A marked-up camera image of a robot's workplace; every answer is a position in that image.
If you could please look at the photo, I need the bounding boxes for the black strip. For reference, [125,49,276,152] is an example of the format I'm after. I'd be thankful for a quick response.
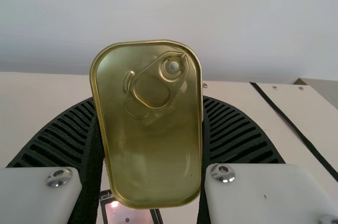
[249,82,338,180]

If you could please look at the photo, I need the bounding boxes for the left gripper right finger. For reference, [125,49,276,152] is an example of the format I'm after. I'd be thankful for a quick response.
[195,95,338,224]

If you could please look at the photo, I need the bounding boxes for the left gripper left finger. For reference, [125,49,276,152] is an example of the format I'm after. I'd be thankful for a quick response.
[0,96,107,224]

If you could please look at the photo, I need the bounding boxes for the gold rectangular tin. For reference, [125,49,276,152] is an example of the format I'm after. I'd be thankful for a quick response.
[89,39,204,210]

